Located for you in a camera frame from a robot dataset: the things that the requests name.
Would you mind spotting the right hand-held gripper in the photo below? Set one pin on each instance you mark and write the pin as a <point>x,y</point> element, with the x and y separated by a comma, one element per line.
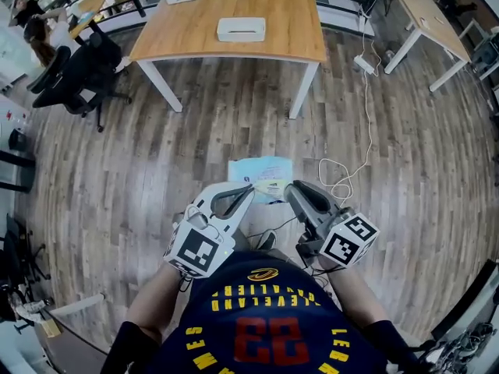
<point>345,245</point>

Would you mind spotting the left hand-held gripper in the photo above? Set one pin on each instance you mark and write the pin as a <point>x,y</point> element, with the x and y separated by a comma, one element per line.
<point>197,249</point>

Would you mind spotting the light blue plastic packet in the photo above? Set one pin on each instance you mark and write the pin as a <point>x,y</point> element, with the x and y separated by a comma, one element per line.
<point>261,170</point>

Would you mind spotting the white rectangular container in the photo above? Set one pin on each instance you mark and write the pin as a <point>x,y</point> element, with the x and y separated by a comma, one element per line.
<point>241,30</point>

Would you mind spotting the person's left forearm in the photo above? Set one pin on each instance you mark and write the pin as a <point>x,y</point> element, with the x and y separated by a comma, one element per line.
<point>156,302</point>

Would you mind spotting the person's right forearm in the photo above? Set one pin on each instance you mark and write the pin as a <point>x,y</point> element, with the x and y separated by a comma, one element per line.
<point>354,294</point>

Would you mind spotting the person's grey shoe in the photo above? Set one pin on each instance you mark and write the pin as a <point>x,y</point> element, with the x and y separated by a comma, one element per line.
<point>267,240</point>

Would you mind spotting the person's navy jersey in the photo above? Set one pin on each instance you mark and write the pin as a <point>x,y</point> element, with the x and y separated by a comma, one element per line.
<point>269,325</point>

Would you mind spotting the white power strip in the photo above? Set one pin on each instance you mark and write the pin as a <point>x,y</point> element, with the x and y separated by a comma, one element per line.
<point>364,64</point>

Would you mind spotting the black office chair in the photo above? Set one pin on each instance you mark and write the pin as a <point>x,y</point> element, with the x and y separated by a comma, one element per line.
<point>83,74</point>

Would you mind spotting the large wooden table white legs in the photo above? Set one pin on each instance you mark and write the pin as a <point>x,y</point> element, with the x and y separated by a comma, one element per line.
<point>234,2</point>

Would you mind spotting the black swivel chair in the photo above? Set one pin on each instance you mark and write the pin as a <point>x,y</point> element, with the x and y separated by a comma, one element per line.
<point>17,259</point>

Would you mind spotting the small black bin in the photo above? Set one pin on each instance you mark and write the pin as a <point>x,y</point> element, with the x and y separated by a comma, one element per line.
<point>17,140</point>

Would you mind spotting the narrow wooden table white legs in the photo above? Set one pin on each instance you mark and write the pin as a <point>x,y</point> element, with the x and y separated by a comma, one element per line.
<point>429,18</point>

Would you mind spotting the round wooden table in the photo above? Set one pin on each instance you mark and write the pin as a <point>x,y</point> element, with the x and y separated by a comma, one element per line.
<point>89,11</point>

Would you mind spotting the white metal frame cart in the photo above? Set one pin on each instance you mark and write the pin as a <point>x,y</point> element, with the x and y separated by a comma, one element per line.
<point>483,53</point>

